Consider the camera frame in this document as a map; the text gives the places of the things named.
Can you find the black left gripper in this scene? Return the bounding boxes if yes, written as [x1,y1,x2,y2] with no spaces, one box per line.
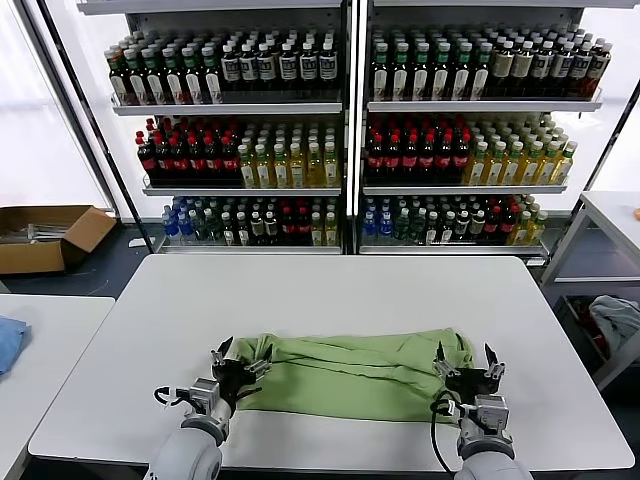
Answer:
[209,335,275,403]

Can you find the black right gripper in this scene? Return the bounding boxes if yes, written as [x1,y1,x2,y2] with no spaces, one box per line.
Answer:
[432,341,506,402]

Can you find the light green polo shirt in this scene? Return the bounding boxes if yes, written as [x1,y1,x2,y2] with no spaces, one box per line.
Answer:
[227,327,476,425]

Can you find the dark grey storage crate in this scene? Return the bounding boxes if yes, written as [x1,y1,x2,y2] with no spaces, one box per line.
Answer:
[553,293,614,374]

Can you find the red cloth item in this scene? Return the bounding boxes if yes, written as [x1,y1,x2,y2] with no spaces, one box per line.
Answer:
[569,297,612,361]

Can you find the small cola bottle red cap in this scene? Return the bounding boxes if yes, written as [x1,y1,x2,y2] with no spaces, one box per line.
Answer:
[485,207,502,244]
[295,208,312,247]
[279,208,297,247]
[500,207,517,245]

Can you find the grey white crumpled cloth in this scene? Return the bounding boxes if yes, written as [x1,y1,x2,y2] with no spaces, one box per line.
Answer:
[588,294,640,352]

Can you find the white side table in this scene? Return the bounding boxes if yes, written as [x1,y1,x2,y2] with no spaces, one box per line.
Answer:
[0,293,117,480]

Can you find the yellow tea bottle white cap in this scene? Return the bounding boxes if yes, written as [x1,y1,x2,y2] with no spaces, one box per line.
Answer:
[305,142,326,189]
[254,144,274,189]
[483,141,507,187]
[464,141,490,187]
[552,141,579,187]
[519,141,545,187]
[323,142,343,189]
[288,143,308,189]
[237,144,258,189]
[272,143,292,189]
[502,141,525,187]
[537,141,562,187]

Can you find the blue folded cloth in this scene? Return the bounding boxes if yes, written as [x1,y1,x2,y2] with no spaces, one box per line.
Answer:
[0,314,33,379]

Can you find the brown cardboard box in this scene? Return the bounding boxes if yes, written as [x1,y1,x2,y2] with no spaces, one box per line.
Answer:
[0,204,119,277]

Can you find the clear plastic wrapped packs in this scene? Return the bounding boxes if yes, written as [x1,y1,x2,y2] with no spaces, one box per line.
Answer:
[0,222,69,246]

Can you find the grey metal shelf unit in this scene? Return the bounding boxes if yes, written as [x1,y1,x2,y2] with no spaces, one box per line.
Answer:
[352,0,605,260]
[77,0,352,256]

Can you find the dark tea bottle green band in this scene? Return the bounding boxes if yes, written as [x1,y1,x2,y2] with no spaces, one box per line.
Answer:
[411,42,433,102]
[453,42,475,102]
[181,47,203,105]
[124,48,147,106]
[432,42,454,102]
[200,46,224,105]
[370,42,393,102]
[472,42,495,101]
[142,48,165,106]
[391,42,413,102]
[162,47,184,106]

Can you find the dark bottle white square label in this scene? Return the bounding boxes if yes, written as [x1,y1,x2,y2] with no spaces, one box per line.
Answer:
[570,42,595,99]
[298,42,318,92]
[552,41,575,99]
[220,43,242,92]
[256,43,278,92]
[278,42,299,92]
[239,43,260,92]
[318,41,339,92]
[532,40,555,99]

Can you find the dark tea bottle reddish band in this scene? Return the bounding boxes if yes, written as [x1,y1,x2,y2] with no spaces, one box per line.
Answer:
[107,47,129,106]

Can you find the dark bottle reddish brown label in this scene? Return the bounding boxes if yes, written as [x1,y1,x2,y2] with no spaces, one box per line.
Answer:
[589,43,613,99]

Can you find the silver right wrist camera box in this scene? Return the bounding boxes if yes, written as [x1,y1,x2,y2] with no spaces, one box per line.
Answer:
[472,393,511,434]

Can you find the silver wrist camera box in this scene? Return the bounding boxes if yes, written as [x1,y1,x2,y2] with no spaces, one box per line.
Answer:
[472,393,511,434]
[189,378,221,416]

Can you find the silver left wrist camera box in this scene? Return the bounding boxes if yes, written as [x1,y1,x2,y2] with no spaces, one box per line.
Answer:
[189,378,221,416]

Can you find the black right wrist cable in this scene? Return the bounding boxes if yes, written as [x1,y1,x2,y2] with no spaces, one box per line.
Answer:
[429,392,464,474]

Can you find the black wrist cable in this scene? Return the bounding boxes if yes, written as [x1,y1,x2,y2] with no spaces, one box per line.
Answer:
[153,385,194,409]
[429,392,464,474]

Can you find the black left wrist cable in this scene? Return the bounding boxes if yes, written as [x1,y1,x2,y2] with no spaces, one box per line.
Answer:
[153,385,194,409]

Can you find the grey metal frame table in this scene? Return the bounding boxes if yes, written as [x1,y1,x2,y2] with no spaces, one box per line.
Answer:
[539,191,640,289]

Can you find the black slanted window frame bar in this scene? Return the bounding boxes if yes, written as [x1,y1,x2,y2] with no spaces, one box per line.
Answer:
[579,74,640,194]
[34,0,156,254]

